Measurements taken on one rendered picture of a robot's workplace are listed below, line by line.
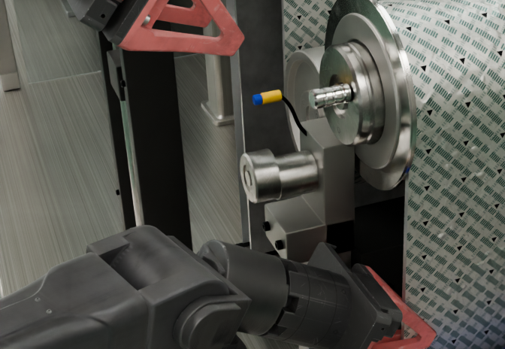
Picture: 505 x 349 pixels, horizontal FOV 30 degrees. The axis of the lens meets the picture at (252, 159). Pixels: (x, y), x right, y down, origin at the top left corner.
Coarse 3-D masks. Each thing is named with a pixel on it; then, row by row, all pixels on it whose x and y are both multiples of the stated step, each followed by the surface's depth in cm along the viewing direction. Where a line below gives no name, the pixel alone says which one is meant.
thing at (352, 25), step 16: (352, 16) 67; (336, 32) 71; (352, 32) 68; (368, 32) 65; (368, 48) 66; (384, 48) 64; (384, 64) 64; (384, 80) 65; (384, 128) 66; (368, 144) 69; (384, 144) 67; (368, 160) 70; (384, 160) 67
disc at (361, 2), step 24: (360, 0) 66; (336, 24) 71; (384, 24) 63; (408, 72) 62; (408, 96) 62; (408, 120) 63; (408, 144) 63; (360, 168) 72; (384, 168) 68; (408, 168) 65
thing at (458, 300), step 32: (416, 192) 66; (448, 192) 67; (480, 192) 68; (416, 224) 68; (448, 224) 69; (480, 224) 70; (416, 256) 69; (448, 256) 70; (480, 256) 71; (416, 288) 70; (448, 288) 72; (480, 288) 73; (448, 320) 73; (480, 320) 74
